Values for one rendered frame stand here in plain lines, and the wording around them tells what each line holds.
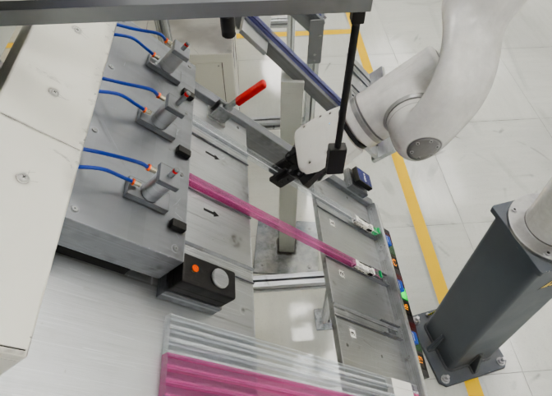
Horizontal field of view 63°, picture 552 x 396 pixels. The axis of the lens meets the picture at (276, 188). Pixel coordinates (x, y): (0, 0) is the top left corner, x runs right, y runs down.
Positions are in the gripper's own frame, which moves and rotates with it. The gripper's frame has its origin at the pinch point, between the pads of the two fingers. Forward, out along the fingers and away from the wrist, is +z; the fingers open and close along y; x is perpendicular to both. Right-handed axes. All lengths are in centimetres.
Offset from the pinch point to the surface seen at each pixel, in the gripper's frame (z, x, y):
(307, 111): 25, 54, -81
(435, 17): -23, 147, -206
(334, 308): 0.9, 11.4, 21.9
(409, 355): -1.3, 30.1, 26.2
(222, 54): 32, 15, -85
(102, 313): 3.2, -27.4, 33.0
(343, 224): 0.5, 19.1, 1.9
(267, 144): 2.0, -1.1, -7.9
